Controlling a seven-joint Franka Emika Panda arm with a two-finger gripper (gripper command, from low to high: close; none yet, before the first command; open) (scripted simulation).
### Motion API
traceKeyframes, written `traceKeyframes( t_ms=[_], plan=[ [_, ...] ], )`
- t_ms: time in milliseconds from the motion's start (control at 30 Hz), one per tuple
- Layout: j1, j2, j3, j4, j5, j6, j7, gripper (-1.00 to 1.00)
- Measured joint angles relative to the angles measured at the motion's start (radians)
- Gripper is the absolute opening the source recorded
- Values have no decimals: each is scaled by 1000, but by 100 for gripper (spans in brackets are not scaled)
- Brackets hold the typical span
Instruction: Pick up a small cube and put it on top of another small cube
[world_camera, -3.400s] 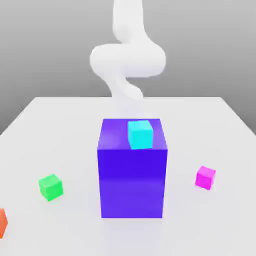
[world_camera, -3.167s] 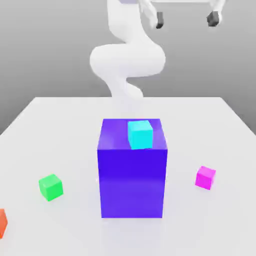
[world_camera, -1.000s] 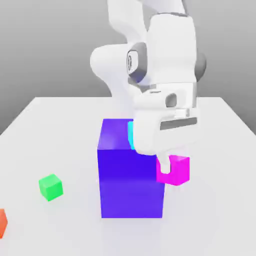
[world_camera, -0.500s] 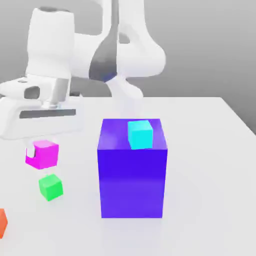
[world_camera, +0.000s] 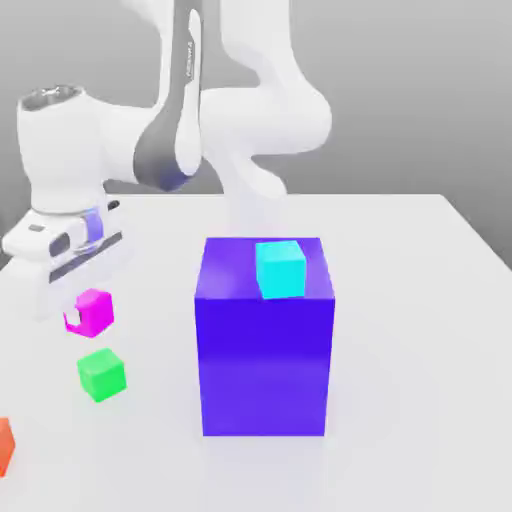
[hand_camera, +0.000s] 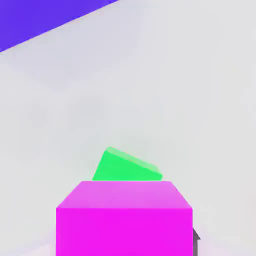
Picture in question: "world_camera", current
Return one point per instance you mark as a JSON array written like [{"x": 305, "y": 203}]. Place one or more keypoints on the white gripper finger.
[{"x": 72, "y": 317}]

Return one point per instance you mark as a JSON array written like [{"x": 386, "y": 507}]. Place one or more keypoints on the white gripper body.
[{"x": 60, "y": 288}]

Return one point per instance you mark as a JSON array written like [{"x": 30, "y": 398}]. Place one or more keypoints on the small magenta cube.
[{"x": 96, "y": 312}]

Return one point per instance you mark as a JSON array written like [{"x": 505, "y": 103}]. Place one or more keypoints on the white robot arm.
[{"x": 68, "y": 152}]

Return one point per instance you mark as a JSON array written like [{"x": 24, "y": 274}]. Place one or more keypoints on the small green cube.
[{"x": 102, "y": 376}]

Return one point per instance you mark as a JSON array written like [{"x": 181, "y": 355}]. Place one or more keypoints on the small orange cube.
[{"x": 5, "y": 447}]

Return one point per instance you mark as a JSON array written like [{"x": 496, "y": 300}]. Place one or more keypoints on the small cyan cube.
[{"x": 280, "y": 270}]

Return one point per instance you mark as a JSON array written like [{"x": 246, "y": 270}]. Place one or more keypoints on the large blue box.
[{"x": 264, "y": 360}]

